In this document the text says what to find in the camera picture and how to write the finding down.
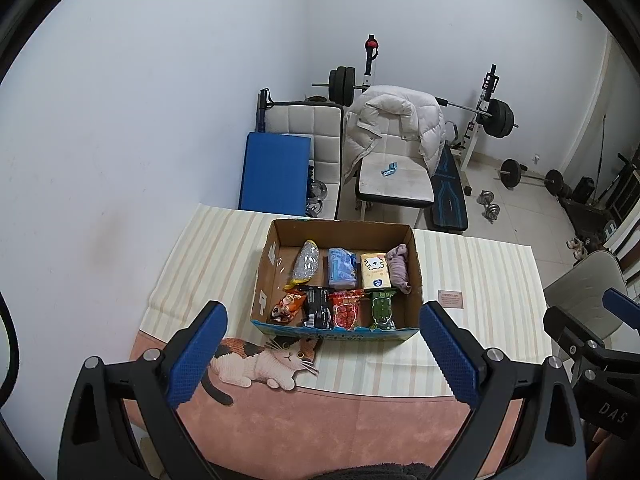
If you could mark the orange snack packet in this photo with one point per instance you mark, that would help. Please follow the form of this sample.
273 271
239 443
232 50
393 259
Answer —
287 305

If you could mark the white barbell rack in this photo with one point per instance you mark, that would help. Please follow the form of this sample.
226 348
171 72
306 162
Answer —
487 90

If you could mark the black scooter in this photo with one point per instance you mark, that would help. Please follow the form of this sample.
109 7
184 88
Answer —
617 180

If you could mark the pink card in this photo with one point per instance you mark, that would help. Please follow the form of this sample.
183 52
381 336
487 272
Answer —
451 298

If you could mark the racked black barbell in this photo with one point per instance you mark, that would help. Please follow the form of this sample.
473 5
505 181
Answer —
500 117

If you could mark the blue board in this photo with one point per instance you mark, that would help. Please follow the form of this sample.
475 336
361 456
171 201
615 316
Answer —
272 175

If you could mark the small black barbell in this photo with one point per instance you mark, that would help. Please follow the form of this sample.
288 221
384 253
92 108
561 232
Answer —
510 172

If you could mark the cardboard box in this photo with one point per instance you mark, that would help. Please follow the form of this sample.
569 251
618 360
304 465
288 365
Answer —
345 232

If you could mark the green snack packet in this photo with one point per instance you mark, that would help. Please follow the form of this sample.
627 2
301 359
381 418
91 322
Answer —
382 310

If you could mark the yellow tissue pack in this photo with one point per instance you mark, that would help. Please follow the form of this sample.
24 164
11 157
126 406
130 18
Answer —
375 272

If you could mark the black and blue weight bench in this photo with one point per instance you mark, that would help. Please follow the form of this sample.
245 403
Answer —
447 195

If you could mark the dark fleece garment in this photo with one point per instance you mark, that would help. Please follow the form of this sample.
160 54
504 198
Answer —
370 472

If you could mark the silver and yellow packet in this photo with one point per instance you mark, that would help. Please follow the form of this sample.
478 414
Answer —
306 262

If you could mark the blue tissue packet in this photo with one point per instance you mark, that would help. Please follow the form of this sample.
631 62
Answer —
342 267

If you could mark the mauve sock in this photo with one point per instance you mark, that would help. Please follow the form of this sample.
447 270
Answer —
398 267

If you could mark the chrome dumbbell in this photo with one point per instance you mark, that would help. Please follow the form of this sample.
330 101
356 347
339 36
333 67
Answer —
486 197
492 211

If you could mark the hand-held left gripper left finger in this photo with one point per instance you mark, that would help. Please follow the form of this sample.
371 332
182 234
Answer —
197 355

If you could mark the white quilted chair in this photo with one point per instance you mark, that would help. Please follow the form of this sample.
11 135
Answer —
300 125

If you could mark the pair of white shoes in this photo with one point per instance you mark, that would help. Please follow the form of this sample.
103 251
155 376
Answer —
575 249

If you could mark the chrome weight plates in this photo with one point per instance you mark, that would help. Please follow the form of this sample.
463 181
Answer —
316 191

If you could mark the white puffer jacket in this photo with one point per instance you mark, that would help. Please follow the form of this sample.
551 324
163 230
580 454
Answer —
395 110

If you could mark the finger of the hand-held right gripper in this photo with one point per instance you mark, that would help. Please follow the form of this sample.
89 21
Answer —
565 327
622 305

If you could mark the black snack packet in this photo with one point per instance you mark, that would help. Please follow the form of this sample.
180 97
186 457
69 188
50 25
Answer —
317 307

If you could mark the white cushioned chair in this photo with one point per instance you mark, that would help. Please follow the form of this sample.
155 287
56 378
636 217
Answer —
400 185

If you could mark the small blue packet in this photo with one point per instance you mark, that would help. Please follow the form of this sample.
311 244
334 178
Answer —
389 169

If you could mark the red snack packet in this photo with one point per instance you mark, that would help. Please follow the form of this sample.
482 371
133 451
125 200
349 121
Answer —
345 310

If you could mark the grey shell chair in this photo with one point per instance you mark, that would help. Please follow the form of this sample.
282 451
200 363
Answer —
585 285

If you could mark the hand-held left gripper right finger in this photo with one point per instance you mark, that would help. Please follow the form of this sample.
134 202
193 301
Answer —
450 355

